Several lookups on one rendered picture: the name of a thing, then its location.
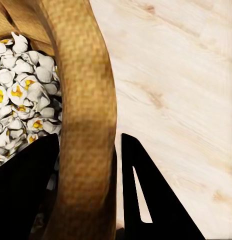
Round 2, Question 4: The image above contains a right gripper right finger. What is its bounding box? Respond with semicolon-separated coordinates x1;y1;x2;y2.
121;133;206;240

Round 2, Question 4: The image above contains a popcorn bag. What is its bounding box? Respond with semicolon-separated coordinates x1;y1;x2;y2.
0;0;118;240

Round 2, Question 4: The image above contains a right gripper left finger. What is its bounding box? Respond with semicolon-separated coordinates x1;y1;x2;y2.
0;133;60;240

